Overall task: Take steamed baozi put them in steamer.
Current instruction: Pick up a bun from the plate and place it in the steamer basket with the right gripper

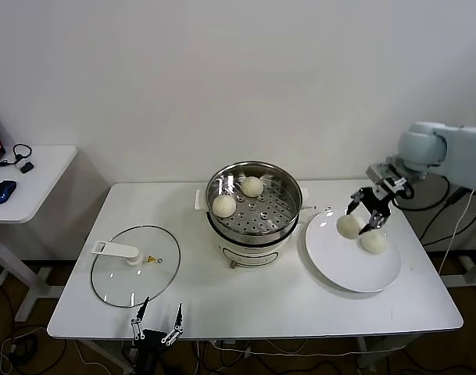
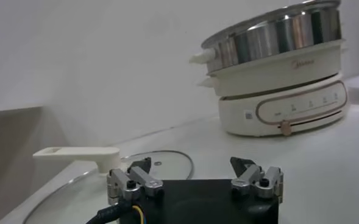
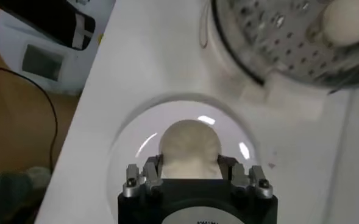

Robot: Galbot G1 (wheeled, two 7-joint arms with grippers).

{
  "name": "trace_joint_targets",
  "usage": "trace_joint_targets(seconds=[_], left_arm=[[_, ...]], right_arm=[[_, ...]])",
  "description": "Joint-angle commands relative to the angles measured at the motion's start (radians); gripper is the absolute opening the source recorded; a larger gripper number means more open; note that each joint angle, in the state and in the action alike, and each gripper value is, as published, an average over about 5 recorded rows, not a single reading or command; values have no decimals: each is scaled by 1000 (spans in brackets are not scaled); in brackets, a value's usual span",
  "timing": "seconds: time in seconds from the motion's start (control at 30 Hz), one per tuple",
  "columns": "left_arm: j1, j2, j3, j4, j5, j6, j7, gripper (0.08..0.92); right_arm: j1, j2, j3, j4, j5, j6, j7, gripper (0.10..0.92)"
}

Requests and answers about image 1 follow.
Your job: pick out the steel perforated steamer basket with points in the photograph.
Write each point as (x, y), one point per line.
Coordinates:
(261, 220)

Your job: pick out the white electric cooker base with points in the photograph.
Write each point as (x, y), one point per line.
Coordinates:
(253, 252)

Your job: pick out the white steamed baozi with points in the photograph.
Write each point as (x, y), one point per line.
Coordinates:
(376, 244)
(348, 227)
(224, 206)
(252, 186)

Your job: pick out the blue computer mouse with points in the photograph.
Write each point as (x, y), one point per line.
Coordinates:
(2, 192)

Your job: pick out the white side table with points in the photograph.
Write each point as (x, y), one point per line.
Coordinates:
(46, 176)

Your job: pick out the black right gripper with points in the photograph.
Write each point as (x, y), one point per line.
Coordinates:
(378, 200)

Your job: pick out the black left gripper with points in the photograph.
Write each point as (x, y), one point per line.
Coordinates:
(151, 340)

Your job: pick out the small black device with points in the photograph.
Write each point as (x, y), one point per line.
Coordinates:
(26, 168)

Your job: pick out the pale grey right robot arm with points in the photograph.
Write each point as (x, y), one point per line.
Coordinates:
(456, 152)

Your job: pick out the white round plate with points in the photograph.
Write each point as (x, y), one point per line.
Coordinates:
(339, 265)

